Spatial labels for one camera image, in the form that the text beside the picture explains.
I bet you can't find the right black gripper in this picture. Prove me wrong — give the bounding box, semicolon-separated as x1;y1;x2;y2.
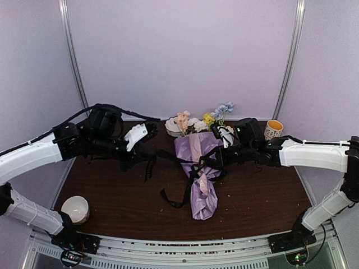
205;143;256;168

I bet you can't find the black printed ribbon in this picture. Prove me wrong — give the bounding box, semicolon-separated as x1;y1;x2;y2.
135;148;201;209

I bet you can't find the pink wrapping paper sheet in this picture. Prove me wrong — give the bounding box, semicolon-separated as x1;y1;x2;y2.
174;132;225;220

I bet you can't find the blue flower stem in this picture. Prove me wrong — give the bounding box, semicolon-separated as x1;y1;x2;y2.
210;101;234;126

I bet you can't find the scalloped white bowl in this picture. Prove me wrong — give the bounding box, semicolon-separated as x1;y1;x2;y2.
165;117;181;137

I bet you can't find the peach flower stem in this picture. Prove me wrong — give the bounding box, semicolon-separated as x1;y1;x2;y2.
176;110;191;136

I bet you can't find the patterned mug orange inside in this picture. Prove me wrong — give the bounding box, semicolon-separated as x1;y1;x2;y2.
264;120;284;141

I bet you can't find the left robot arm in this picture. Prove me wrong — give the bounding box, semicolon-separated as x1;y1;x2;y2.
1;104;148;249

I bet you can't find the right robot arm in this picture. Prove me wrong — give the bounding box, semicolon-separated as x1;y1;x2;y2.
199;118;358;248

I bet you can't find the round white bowl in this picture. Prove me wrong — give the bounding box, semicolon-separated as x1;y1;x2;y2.
61;196;90;225

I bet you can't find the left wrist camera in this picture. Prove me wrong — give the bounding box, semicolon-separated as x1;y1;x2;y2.
123;123;158;152

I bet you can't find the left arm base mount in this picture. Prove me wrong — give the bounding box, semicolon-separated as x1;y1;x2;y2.
50;233;100;254

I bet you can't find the front aluminium rail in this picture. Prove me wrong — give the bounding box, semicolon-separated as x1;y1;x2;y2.
22;221;347;269

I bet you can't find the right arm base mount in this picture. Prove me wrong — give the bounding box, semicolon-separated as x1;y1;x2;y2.
268;231;317;253

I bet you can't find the left aluminium frame post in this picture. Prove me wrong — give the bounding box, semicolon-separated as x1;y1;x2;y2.
58;0;89;108

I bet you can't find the aluminium frame post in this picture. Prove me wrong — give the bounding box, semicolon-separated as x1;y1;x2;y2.
272;0;306;120
58;0;89;108

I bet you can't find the right aluminium frame post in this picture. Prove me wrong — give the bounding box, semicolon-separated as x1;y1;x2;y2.
272;0;306;120

